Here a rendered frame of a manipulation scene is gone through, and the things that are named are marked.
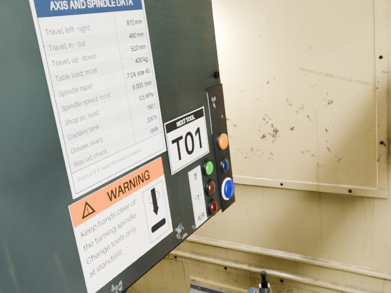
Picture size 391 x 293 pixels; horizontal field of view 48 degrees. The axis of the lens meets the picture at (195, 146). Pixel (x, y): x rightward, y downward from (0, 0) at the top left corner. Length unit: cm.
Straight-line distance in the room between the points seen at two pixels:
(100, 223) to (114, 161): 7
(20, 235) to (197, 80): 33
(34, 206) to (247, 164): 115
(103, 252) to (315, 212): 108
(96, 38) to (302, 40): 94
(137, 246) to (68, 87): 21
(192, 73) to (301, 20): 77
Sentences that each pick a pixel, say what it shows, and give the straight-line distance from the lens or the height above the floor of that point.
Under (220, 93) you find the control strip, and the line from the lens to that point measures 68.
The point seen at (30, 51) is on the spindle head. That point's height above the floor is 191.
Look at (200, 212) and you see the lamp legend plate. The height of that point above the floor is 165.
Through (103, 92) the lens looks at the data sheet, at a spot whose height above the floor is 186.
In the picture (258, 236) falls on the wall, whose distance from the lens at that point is 163.
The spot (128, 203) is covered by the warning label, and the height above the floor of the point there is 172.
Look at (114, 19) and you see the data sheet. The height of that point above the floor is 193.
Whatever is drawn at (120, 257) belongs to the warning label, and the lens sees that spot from 53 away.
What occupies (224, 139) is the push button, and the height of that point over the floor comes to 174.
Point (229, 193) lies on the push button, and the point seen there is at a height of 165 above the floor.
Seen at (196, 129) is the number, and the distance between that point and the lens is 63.
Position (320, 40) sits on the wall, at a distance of 134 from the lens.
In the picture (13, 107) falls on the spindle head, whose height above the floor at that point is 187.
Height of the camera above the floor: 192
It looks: 16 degrees down
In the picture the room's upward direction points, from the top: 8 degrees counter-clockwise
